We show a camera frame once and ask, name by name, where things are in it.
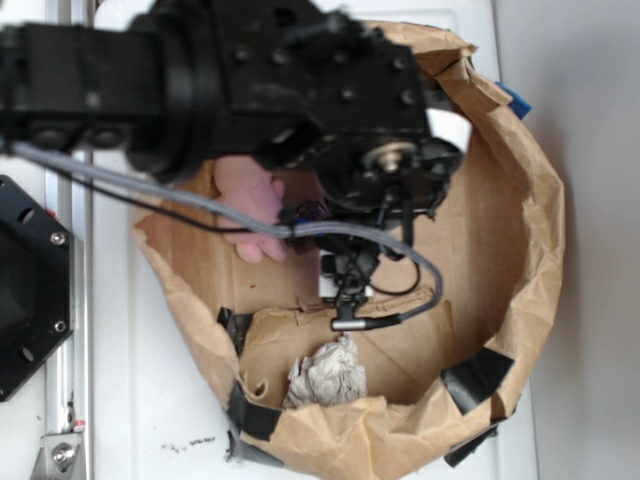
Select crumpled grey paper towel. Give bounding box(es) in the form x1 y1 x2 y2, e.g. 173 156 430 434
282 333 368 409

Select dark brown rock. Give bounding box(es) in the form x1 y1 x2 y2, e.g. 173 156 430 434
285 200 329 255

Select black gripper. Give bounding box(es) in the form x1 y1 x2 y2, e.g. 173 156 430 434
210 1 465 216

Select blue tape strip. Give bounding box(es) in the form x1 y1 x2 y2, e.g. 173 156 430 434
495 81 532 120

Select aluminium extrusion rail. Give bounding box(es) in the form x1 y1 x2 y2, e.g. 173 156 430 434
29 0 96 480

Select pink plush bunny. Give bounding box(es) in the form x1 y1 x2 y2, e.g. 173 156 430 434
213 155 287 265

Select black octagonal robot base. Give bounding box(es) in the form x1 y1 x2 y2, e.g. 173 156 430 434
1 175 69 402

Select brown paper bag tray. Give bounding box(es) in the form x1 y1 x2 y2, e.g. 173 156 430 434
133 18 567 480

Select grey braided cable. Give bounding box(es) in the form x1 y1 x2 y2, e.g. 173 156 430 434
9 142 445 332

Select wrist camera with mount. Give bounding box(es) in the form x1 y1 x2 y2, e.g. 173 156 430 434
314 234 396 331

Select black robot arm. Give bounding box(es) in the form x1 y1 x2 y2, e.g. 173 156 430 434
1 1 469 217

